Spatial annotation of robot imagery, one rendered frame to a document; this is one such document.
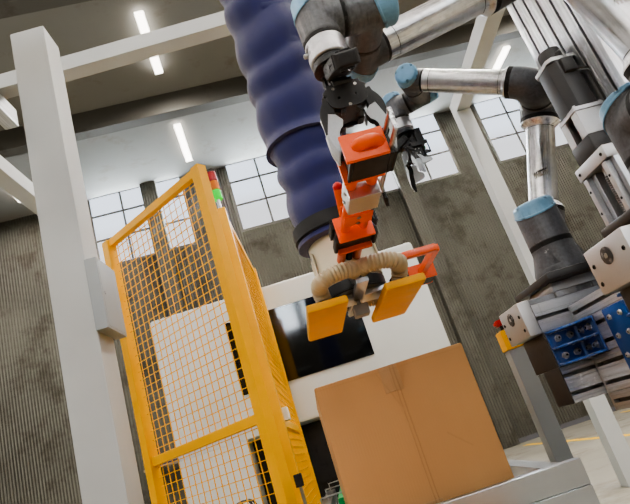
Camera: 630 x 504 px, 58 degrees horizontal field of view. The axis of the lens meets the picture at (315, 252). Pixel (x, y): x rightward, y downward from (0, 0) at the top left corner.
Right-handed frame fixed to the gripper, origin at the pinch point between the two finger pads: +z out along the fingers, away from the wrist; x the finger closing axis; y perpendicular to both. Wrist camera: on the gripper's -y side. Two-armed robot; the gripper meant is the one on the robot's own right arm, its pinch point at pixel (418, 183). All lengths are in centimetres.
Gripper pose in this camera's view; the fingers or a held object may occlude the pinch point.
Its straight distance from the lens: 197.5
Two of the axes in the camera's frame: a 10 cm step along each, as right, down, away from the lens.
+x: -0.3, 3.5, 9.4
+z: 2.9, 9.0, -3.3
